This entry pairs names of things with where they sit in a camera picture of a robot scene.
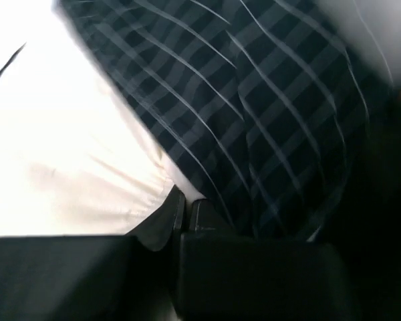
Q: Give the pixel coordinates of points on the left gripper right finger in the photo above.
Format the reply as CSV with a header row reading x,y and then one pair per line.
x,y
223,276

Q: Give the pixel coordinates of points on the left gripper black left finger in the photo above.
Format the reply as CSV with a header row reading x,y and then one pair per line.
x,y
101,277

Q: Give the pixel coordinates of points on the cream white pillow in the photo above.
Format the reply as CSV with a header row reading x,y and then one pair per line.
x,y
74,157

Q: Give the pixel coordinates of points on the dark checkered pillowcase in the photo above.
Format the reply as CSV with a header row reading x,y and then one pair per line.
x,y
262,105

